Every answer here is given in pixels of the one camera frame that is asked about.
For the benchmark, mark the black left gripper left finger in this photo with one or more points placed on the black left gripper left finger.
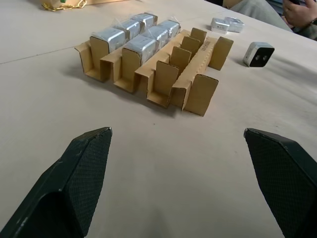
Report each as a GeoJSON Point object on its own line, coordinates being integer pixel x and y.
{"type": "Point", "coordinates": [62, 188]}

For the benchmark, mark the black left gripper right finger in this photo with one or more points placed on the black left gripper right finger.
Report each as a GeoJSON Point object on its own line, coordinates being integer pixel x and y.
{"type": "Point", "coordinates": [284, 173]}

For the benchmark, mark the cardboard divider tray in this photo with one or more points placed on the cardboard divider tray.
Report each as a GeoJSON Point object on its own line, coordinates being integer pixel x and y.
{"type": "Point", "coordinates": [190, 72]}

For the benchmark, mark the person's bare hand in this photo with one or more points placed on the person's bare hand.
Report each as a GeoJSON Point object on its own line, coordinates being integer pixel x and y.
{"type": "Point", "coordinates": [301, 13]}

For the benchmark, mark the person's camouflage sleeve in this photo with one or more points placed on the person's camouflage sleeve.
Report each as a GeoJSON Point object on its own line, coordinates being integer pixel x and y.
{"type": "Point", "coordinates": [309, 31]}

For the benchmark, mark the person's grey trouser leg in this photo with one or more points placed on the person's grey trouser leg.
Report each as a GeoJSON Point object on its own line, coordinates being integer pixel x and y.
{"type": "Point", "coordinates": [257, 11]}

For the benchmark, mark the dark phone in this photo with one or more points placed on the dark phone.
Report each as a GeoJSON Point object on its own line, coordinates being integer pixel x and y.
{"type": "Point", "coordinates": [293, 1]}

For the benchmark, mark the silver camera with black face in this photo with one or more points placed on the silver camera with black face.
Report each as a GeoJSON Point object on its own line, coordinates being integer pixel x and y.
{"type": "Point", "coordinates": [260, 55]}

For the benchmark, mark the plastic-wrapped white cube device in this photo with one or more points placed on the plastic-wrapped white cube device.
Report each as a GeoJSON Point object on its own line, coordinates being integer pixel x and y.
{"type": "Point", "coordinates": [236, 24]}
{"type": "Point", "coordinates": [219, 25]}

